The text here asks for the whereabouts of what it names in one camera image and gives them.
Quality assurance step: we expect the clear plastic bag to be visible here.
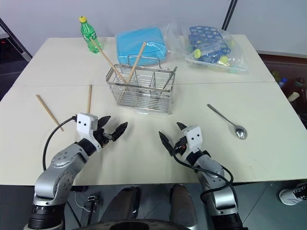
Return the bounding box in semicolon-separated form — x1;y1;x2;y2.
181;24;250;77
115;21;187;68

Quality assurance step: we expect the dark bottle teal cap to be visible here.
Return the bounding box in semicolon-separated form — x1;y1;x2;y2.
293;77;306;96

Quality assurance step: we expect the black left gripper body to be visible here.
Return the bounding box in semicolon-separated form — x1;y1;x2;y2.
94;126;115;148

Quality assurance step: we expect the thin white cable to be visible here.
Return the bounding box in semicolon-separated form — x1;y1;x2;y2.
73;191;92;213

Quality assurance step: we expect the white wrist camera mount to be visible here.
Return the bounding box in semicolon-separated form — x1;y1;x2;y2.
76;112;102;150
182;126;203;156

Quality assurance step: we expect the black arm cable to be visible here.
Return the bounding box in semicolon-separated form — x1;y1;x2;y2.
42;115;78;172
174;143;235;207

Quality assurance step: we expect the black tripod leg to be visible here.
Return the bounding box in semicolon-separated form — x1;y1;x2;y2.
0;17;33;61

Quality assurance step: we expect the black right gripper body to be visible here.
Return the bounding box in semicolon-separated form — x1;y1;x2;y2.
171;136;189;156

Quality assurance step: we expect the wooden chopstick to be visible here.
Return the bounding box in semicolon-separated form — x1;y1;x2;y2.
35;94;65;132
126;42;147;84
90;39;129;93
86;84;93;114

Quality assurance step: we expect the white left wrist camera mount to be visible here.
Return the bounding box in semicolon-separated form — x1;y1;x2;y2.
76;112;102;150

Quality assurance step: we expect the silver metal spoon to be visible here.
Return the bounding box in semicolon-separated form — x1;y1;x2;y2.
161;72;175;95
207;103;248;139

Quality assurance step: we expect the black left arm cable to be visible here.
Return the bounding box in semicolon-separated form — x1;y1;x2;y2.
42;115;78;172

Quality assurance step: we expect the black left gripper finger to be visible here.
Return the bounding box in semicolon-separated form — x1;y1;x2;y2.
98;115;112;128
111;121;129;142

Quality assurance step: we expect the white sneaker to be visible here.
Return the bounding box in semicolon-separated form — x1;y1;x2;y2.
278;182;307;206

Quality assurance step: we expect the blue test tube rack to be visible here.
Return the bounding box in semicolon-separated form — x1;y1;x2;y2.
187;25;232;66

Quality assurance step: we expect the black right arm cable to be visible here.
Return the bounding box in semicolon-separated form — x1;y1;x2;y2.
174;143;235;207

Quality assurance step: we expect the black slanted pole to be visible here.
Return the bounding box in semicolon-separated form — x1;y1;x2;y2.
221;0;238;31

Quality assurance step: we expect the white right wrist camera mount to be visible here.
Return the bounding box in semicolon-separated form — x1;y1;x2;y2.
182;126;203;156

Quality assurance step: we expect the green plastic soda bottle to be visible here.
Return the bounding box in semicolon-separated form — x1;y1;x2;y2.
79;15;103;54

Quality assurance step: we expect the steel wire cutlery basket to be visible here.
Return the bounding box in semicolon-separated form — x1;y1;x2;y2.
105;55;178;116

